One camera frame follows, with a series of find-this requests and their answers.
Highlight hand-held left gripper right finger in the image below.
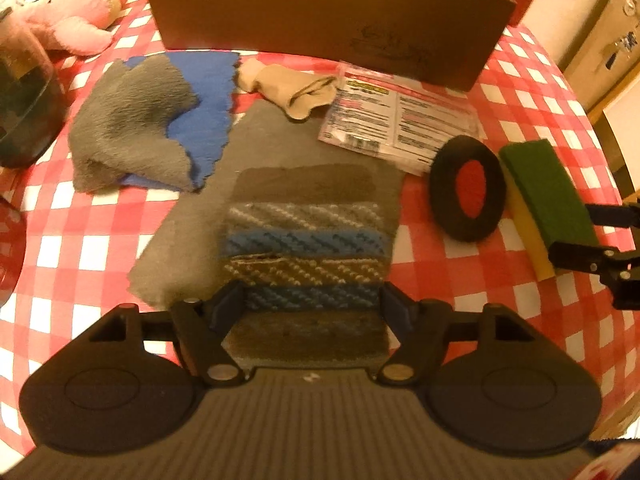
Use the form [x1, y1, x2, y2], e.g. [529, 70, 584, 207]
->
[374, 281, 537, 386]

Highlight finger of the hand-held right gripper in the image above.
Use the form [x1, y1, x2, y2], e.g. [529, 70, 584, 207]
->
[584, 203, 640, 229]
[547, 241, 640, 311]

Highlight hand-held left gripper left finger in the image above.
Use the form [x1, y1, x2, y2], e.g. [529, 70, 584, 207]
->
[90, 280, 247, 387]

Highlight green and yellow sponge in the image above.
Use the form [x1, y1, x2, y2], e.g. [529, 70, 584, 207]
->
[500, 138, 601, 281]

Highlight black round pad red centre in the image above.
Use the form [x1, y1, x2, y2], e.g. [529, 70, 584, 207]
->
[429, 135, 507, 243]

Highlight grey striped cloth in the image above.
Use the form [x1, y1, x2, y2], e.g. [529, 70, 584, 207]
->
[127, 100, 406, 367]

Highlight clear plastic packet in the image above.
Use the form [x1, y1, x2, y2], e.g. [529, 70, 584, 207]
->
[318, 62, 484, 177]

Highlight grey fluffy cloth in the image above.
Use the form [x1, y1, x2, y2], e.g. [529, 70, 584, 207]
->
[67, 54, 201, 194]

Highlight brown cardboard box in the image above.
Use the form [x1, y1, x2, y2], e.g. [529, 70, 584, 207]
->
[137, 0, 517, 92]

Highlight wooden chair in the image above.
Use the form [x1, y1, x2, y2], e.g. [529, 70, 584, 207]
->
[587, 109, 637, 197]

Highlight red white checkered tablecloth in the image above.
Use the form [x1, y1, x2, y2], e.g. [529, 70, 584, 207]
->
[0, 0, 640, 463]

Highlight hanging keys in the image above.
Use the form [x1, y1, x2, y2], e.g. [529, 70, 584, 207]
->
[604, 30, 639, 71]

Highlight blue cloth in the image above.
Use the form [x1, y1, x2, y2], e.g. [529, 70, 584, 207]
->
[120, 50, 240, 192]

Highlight beige sock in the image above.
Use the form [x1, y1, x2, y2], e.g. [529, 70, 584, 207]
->
[235, 59, 341, 121]

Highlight pink plush toy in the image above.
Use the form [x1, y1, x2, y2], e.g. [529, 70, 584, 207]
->
[0, 0, 122, 56]

